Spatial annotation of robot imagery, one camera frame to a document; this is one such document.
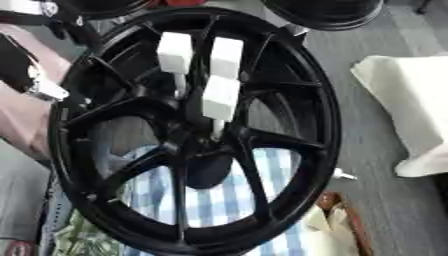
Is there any black spoked wheel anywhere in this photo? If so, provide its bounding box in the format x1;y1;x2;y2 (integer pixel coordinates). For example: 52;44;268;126
47;6;345;256

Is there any black round wheel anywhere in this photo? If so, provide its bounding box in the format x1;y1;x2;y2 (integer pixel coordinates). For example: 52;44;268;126
259;0;387;32

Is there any small white plug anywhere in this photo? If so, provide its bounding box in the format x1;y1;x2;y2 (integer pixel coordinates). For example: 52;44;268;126
332;167;359;181

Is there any cream cloth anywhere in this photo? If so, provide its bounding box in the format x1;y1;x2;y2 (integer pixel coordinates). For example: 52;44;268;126
299;204;361;256

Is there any brown bag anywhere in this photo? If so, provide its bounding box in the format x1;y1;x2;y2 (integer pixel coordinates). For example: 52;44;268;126
313;191;377;256

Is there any green leaf-patterned cloth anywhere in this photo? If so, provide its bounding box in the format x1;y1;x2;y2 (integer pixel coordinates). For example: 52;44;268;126
50;209;126;256

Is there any white cloth-covered table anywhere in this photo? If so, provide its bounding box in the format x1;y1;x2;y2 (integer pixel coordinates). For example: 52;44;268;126
348;54;448;179

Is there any pink cloth bundle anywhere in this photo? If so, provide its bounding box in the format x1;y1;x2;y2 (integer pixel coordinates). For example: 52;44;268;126
0;23;74;161

